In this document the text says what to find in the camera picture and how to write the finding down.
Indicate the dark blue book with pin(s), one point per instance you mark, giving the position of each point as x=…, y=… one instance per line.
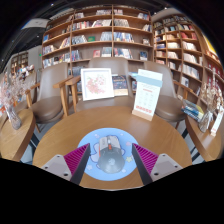
x=120, y=85

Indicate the round blue mouse pad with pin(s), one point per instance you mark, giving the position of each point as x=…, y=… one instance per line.
x=110, y=131

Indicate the white framed flower picture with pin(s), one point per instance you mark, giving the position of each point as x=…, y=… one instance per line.
x=97, y=84

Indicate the grey computer mouse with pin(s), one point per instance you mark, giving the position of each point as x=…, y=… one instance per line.
x=110, y=158

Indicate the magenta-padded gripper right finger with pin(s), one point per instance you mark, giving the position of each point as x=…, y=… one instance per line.
x=146, y=160

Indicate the stack of blue books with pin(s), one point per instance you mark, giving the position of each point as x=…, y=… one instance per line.
x=192, y=110

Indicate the white sign on wooden base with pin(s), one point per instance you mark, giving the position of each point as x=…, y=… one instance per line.
x=217, y=121
x=146, y=96

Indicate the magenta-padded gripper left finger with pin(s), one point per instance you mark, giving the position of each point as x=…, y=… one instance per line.
x=76, y=160

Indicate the round wooden side table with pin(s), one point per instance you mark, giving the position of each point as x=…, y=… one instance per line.
x=206, y=143
x=16, y=140

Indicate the pink flowers in glass vase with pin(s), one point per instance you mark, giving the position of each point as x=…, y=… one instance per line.
x=14, y=118

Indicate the light blue flat books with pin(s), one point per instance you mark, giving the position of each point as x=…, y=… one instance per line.
x=132, y=75

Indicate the wide wooden bookshelf unit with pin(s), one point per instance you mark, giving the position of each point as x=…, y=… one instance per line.
x=100, y=33

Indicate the distant wooden bookshelf unit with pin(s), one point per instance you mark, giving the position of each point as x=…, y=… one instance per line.
x=19, y=61

